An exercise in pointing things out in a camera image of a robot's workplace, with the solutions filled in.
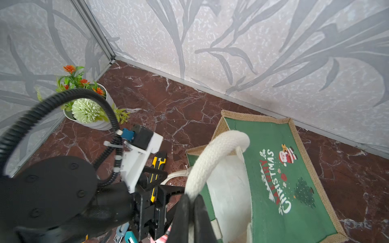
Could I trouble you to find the pink utility knife lower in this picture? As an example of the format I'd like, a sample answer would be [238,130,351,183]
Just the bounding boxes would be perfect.
[150,226,171,243]

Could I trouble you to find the yellow black slim knife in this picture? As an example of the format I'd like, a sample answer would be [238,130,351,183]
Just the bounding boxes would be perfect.
[149,151,168,204]

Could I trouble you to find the potted artificial flower plant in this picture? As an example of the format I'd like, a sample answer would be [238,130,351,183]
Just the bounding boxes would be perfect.
[56,65,130,131]

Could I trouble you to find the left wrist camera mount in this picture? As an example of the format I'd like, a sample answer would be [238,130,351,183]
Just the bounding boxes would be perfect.
[120,125,163,193]

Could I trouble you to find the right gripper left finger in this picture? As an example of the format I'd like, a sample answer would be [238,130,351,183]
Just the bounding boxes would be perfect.
[168,194,191,243]

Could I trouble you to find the grey slim utility knife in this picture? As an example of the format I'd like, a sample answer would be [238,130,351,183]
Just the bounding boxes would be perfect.
[114,222,129,243]

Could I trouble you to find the teal utility knife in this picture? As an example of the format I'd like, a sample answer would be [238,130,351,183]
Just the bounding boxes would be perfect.
[124,231,138,243]

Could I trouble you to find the green Christmas tote bag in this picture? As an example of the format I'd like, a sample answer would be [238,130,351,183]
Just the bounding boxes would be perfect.
[168,110,348,243]

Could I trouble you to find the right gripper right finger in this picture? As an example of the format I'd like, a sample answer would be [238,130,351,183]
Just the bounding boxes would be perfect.
[193,195,217,243]

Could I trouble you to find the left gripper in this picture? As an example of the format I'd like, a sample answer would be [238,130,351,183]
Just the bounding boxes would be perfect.
[132,167,184,242]

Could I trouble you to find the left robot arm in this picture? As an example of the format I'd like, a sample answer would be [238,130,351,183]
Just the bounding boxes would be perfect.
[1,134,184,243]

